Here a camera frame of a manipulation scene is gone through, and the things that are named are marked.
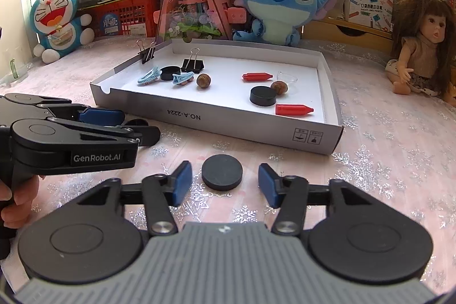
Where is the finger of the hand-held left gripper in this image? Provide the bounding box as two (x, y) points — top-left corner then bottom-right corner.
(80, 125), (162, 148)
(0, 93), (125, 127)

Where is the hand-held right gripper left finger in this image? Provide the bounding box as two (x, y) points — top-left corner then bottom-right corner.
(76, 161), (194, 237)

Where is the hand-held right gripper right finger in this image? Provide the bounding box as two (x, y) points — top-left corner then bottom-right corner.
(258, 164), (376, 236)

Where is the light blue plastic clip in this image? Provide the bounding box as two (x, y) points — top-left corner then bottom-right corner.
(137, 65), (162, 85)
(172, 72), (195, 87)

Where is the red pointed cap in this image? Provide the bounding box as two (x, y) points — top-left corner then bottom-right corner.
(242, 72), (274, 82)
(275, 104), (315, 117)

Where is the black binder clip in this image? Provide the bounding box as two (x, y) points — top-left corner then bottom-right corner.
(181, 48), (205, 73)
(136, 39), (157, 64)

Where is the white cardboard box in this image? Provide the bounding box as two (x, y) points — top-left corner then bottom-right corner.
(89, 38), (343, 156)

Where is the clear plastic dome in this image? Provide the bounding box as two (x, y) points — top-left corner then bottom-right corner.
(275, 71), (299, 86)

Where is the person's left hand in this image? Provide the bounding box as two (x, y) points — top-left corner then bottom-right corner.
(0, 175), (47, 229)

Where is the clear plastic container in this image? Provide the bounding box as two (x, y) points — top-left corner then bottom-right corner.
(0, 58), (30, 88)

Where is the large red plastic basket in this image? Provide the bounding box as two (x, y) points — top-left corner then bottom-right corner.
(76, 0), (161, 39)

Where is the pink snowflake tablecloth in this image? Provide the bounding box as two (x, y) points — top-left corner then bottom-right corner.
(0, 37), (456, 294)

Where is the blue robot cat plush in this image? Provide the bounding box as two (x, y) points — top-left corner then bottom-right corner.
(29, 0), (95, 63)

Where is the wooden drawer organizer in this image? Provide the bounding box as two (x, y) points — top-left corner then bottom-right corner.
(303, 17), (396, 53)

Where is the blue alien plush toy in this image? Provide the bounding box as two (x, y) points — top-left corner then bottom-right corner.
(233, 0), (343, 47)

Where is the white printed carton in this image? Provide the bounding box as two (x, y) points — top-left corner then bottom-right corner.
(344, 0), (394, 32)

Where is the brown-haired baby doll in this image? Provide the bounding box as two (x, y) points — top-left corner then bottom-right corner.
(385, 0), (456, 103)

